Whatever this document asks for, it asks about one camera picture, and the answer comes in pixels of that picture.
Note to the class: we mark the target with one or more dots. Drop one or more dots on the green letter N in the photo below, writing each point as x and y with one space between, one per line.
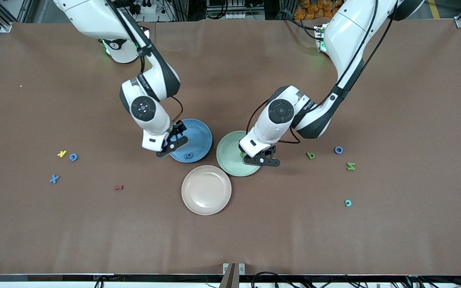
351 166

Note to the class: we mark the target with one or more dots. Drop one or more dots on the teal letter C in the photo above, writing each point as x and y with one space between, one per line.
348 205

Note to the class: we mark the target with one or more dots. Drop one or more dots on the blue letter O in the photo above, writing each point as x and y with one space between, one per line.
335 150

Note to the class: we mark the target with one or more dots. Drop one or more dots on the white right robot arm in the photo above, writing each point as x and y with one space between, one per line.
90 16

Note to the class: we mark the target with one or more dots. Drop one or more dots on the yellow letter K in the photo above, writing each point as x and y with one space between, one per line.
62 153

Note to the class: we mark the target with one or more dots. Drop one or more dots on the table cover sheet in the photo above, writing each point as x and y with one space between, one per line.
230 240

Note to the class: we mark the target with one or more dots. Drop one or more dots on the brown post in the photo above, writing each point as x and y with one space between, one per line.
230 280

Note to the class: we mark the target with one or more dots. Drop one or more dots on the orange items pile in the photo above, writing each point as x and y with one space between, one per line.
314 10

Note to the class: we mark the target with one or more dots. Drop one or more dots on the long white power strip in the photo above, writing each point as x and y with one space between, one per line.
238 16

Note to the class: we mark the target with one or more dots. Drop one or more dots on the blue letter G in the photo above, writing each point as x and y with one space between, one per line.
71 157

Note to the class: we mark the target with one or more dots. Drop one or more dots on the white power strip with plugs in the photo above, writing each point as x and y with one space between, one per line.
144 8

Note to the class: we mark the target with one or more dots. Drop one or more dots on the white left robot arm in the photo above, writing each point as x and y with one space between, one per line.
346 36

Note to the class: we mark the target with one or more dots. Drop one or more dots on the blue letter P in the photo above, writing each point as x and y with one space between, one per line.
186 155

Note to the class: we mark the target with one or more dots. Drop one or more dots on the green letter P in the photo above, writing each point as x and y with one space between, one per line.
312 156

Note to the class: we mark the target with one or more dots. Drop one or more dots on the metal table edge bracket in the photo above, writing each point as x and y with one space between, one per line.
241 268

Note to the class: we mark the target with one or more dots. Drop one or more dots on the beige round plate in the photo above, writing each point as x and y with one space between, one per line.
206 190

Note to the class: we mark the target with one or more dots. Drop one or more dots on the green round plate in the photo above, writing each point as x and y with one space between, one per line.
228 156

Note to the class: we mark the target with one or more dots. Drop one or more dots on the blue round plate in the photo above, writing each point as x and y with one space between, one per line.
198 136

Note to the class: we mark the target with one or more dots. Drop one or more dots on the blue letter X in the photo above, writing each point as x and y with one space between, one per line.
54 179

